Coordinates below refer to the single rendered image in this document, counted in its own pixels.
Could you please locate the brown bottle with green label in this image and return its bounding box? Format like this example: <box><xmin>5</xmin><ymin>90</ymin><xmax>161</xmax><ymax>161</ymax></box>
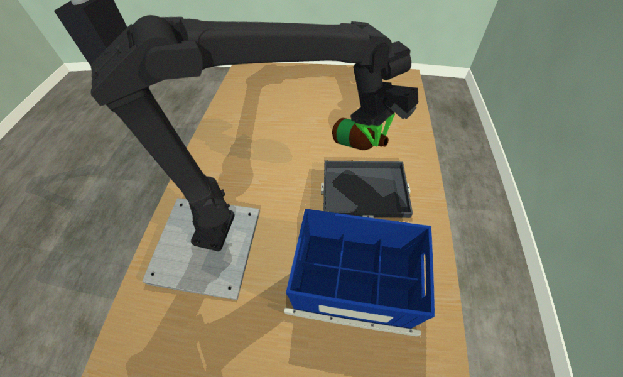
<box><xmin>332</xmin><ymin>118</ymin><xmax>389</xmax><ymax>150</ymax></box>

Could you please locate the blue divided crate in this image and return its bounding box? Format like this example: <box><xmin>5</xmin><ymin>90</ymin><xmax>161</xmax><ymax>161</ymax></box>
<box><xmin>286</xmin><ymin>209</ymin><xmax>435</xmax><ymax>329</ymax></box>

